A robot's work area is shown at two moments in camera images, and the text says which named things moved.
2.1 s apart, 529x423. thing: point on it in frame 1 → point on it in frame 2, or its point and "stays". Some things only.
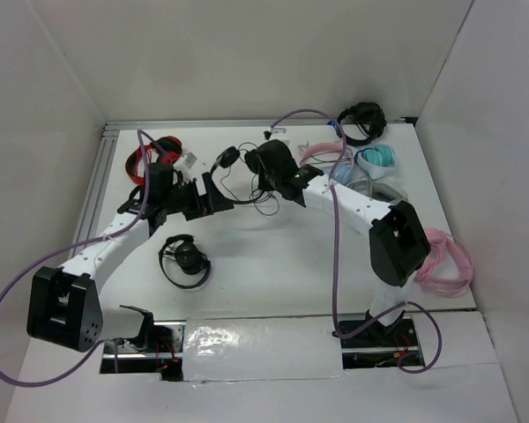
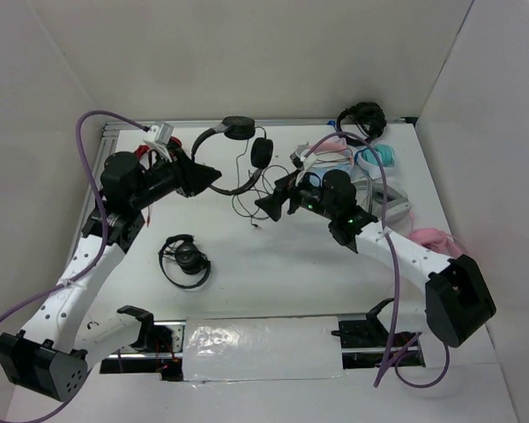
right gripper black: (264, 183) → (286, 189)
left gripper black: (207, 204) → (191, 178)
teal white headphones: (376, 160) stays
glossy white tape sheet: (261, 348) stays
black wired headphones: (228, 158) → (240, 128)
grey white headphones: (376, 189) stays
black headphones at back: (361, 124) stays
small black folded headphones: (182, 263) stays
